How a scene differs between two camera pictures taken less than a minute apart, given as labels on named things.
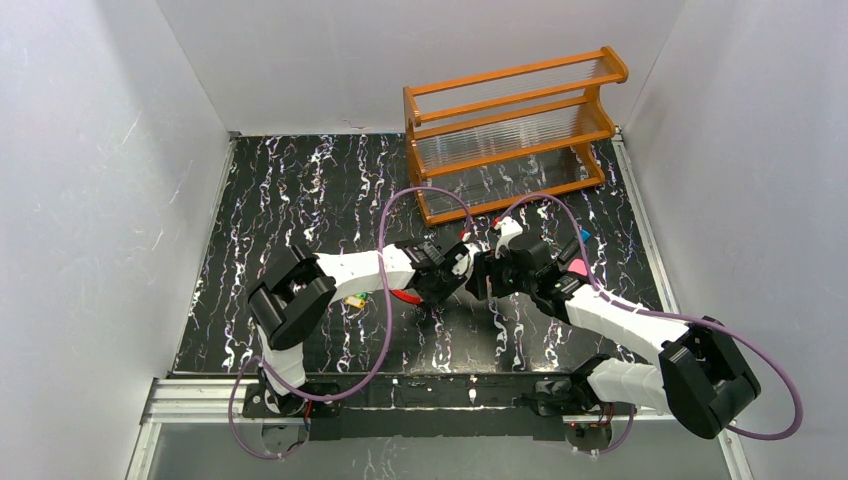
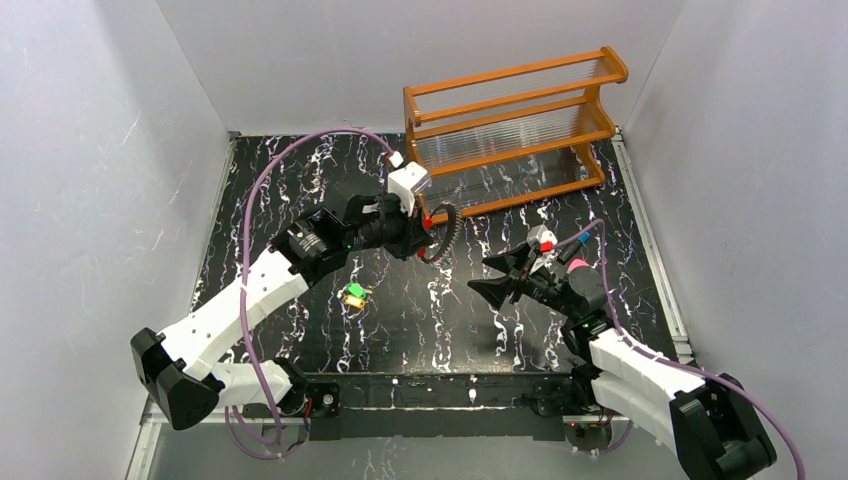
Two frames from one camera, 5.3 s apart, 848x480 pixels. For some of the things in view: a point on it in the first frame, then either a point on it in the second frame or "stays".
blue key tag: (573, 245) stays
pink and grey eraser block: (578, 266) stays
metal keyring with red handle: (408, 295) to (454, 231)
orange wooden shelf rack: (500, 141) stays
